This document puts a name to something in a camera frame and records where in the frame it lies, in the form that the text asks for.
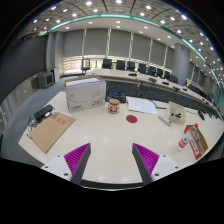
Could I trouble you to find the group of ceiling spot lights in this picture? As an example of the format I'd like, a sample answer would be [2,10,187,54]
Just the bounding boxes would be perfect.
[29,0,224,84]

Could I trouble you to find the open red-sided cardboard box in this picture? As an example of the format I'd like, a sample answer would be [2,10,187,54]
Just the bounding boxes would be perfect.
[183,123,209,160]

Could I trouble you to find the red and cream mug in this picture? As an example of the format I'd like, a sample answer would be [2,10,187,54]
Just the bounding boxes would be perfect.
[107,98,121,115]

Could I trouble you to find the flat round red coaster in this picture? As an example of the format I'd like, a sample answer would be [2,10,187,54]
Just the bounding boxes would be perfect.
[125,114,139,124]

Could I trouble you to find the large white cardboard box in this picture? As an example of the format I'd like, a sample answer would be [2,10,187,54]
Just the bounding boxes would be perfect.
[64,76,108,114]

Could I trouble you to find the small open beige box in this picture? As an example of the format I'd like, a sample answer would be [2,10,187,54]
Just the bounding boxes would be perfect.
[166,100,188,125]

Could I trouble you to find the clear red-capped water bottle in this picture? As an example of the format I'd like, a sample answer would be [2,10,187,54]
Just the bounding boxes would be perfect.
[175,122,200,152]

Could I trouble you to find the flat black device box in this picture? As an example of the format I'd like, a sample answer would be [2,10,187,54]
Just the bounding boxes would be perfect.
[33,104,56,123]

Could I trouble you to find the row of black office chairs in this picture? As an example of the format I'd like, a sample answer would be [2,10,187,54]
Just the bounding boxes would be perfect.
[80,58,208,94]

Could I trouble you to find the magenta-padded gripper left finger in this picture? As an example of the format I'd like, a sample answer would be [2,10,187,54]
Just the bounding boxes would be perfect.
[41,142,92,186]

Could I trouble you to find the green ceiling light strip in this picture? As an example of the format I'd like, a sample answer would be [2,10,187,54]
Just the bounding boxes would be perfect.
[38,13,224,118]

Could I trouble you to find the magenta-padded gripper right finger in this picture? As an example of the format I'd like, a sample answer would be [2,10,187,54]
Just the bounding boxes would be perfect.
[131,142,183,186]

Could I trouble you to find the white printed paper sheet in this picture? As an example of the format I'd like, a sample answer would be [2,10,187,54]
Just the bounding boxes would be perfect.
[127,96,158,115]

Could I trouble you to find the small black table device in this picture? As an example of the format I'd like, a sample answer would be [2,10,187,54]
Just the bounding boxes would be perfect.
[197,109,205,122]

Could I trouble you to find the grey box monitor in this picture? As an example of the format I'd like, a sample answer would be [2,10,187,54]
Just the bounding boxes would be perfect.
[36,71,55,89]

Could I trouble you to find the flat brown cardboard sheet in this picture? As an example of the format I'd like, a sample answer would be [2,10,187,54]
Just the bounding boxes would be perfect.
[29,112,77,154]

